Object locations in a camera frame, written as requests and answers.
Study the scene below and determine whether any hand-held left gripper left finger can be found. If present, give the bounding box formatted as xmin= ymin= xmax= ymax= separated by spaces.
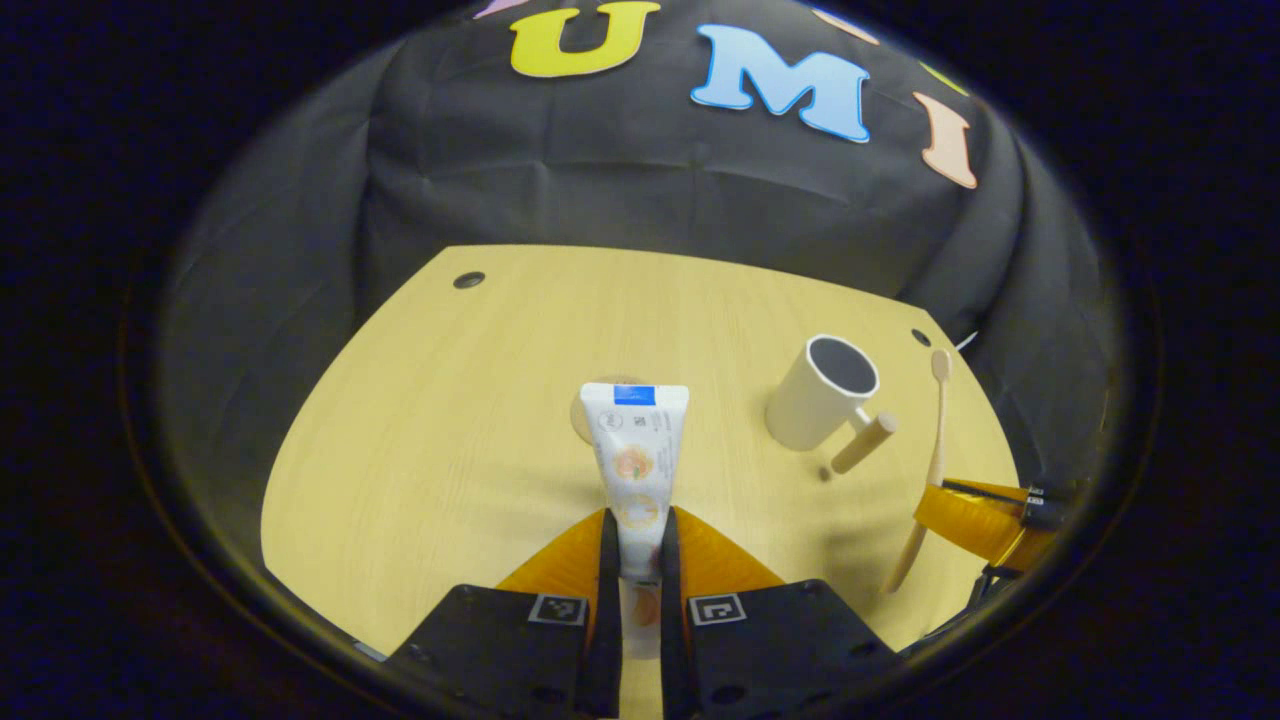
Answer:
xmin=385 ymin=508 xmax=623 ymax=720

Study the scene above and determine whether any white cup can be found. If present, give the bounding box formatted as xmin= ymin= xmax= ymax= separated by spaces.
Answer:
xmin=765 ymin=335 xmax=901 ymax=476

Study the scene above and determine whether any black backdrop cloth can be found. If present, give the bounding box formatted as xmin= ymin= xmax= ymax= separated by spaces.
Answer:
xmin=160 ymin=0 xmax=1121 ymax=561

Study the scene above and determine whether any wooden desktop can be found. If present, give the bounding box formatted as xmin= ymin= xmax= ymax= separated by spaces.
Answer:
xmin=260 ymin=245 xmax=1021 ymax=720

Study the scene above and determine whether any white toothpaste tube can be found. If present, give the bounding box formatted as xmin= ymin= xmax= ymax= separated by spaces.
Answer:
xmin=580 ymin=383 xmax=691 ymax=661

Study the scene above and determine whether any beige toothbrush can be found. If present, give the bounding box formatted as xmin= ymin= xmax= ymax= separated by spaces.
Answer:
xmin=882 ymin=350 xmax=953 ymax=594

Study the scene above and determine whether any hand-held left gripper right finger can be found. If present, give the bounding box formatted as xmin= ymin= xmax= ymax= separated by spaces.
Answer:
xmin=660 ymin=508 xmax=901 ymax=720

